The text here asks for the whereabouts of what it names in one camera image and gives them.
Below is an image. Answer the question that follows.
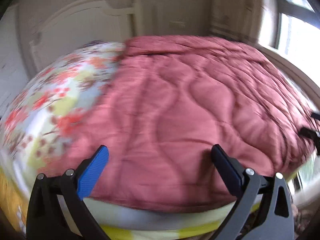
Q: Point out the yellow cartoon blanket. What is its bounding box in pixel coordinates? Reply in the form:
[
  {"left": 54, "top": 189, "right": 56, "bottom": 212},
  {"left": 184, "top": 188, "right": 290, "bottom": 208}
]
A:
[{"left": 0, "top": 168, "right": 28, "bottom": 236}]

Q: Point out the white wooden headboard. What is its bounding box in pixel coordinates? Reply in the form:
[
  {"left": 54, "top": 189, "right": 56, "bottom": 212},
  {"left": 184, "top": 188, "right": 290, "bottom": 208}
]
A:
[{"left": 29, "top": 0, "right": 144, "bottom": 72}]

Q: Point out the floral bed sheet mattress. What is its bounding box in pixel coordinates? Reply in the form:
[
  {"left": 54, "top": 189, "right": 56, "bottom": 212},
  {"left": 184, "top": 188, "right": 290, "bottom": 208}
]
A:
[{"left": 0, "top": 41, "right": 320, "bottom": 240}]

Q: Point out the window with dark frame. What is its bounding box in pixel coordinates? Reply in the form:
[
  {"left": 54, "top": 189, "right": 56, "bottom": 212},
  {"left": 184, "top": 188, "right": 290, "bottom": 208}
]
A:
[{"left": 272, "top": 0, "right": 320, "bottom": 58}]

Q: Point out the patterned beige curtain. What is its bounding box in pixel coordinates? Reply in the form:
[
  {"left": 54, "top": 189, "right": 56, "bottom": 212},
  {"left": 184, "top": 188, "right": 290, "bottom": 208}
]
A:
[{"left": 210, "top": 0, "right": 263, "bottom": 44}]

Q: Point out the white wardrobe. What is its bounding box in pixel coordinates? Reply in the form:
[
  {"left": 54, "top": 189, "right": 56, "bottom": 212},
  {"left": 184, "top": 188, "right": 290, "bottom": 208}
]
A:
[{"left": 0, "top": 4, "right": 29, "bottom": 115}]

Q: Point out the pink quilted padded coat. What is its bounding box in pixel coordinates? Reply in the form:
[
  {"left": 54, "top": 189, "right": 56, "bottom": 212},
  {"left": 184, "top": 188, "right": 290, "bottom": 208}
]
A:
[{"left": 41, "top": 36, "right": 319, "bottom": 212}]

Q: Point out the white window sill ledge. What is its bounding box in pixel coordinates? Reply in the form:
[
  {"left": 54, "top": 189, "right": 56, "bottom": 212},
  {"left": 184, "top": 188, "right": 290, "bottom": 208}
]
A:
[{"left": 254, "top": 44, "right": 319, "bottom": 109}]

